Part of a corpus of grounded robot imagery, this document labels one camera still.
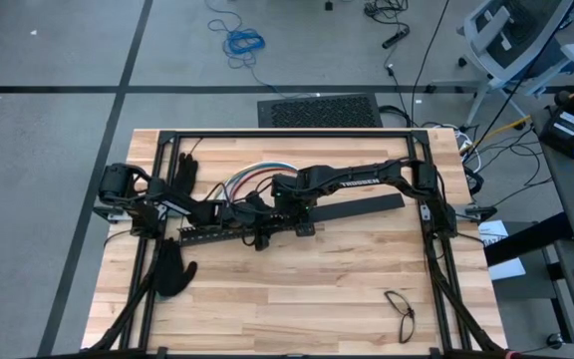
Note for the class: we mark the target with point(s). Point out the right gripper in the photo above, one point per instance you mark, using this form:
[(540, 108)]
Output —
[(292, 199)]

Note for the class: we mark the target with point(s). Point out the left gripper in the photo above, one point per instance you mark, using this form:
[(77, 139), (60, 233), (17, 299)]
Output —
[(239, 214)]

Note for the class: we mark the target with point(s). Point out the black duct cover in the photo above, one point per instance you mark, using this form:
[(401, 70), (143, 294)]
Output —
[(362, 207)]

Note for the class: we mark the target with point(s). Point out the black work glove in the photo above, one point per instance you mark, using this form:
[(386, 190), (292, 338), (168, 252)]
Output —
[(187, 169), (170, 271)]

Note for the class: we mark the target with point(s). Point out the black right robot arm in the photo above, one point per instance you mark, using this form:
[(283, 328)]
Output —
[(367, 179)]

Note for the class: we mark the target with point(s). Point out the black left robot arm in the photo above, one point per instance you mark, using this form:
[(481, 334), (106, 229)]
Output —
[(187, 207)]

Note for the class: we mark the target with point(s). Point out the black zip tie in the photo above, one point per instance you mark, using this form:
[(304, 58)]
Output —
[(196, 145)]

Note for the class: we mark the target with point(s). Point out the black perforated computer case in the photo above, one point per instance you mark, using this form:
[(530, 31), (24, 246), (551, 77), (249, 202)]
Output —
[(317, 110)]

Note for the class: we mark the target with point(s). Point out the black-framed eyeglasses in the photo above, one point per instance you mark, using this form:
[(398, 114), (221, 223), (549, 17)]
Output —
[(409, 313)]

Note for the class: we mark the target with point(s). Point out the black clamp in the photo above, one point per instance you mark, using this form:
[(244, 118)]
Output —
[(481, 213), (105, 213)]

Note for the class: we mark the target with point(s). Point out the white paper sheet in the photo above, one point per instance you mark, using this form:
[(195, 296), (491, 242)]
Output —
[(508, 269)]

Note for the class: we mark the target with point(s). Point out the black desk crossbar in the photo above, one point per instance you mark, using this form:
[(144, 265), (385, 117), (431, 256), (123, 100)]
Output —
[(531, 239)]

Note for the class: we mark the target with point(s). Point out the grey mesh office chair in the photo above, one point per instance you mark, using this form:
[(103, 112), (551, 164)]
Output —
[(496, 60)]

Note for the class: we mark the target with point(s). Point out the black device blue light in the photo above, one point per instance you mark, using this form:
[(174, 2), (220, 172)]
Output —
[(561, 132)]

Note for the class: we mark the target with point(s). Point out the black chair caster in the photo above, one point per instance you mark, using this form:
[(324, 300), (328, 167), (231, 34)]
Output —
[(555, 341)]

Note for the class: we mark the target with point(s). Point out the grey metal bracket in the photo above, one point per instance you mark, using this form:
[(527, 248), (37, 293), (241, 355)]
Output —
[(424, 213)]

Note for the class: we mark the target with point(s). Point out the black aluminium table frame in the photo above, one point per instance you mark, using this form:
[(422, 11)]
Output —
[(150, 299)]

